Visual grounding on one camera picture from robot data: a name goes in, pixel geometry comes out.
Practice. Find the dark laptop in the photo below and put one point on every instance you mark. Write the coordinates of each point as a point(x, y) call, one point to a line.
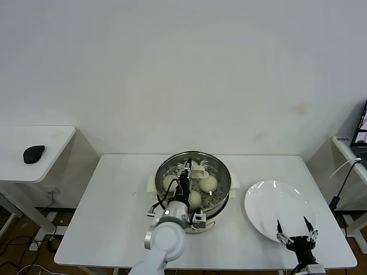
point(362, 129)

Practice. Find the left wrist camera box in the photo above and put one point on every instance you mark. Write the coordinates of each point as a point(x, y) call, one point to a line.
point(198, 220)

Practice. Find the cream electric cooker base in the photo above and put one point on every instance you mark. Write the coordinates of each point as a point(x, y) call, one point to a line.
point(209, 223)

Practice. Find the round white plate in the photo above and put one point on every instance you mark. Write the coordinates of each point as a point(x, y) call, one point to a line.
point(275, 206)

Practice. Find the white wall socket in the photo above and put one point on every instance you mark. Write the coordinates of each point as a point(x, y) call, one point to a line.
point(53, 189)

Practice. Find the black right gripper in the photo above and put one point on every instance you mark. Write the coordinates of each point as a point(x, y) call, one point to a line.
point(301, 246)

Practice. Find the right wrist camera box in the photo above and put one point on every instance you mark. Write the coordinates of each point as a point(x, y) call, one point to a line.
point(316, 270)

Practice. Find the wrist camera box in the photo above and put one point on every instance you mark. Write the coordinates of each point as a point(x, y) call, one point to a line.
point(198, 220)
point(316, 270)

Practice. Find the white power strip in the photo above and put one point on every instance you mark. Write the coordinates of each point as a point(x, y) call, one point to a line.
point(34, 245)

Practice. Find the perforated steel steamer basket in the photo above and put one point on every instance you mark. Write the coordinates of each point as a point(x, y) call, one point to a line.
point(218, 207)

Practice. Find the black computer mouse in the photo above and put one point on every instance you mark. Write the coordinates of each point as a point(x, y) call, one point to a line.
point(33, 154)

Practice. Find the dark round floor object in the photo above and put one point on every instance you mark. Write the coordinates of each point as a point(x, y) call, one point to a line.
point(53, 245)

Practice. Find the white steamed baozi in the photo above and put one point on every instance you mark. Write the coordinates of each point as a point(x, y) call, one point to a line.
point(195, 200)
point(195, 164)
point(209, 184)
point(169, 183)

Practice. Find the white side table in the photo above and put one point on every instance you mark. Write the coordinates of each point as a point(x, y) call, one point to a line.
point(57, 143)

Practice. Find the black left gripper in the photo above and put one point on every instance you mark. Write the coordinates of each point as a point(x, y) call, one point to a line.
point(185, 190)

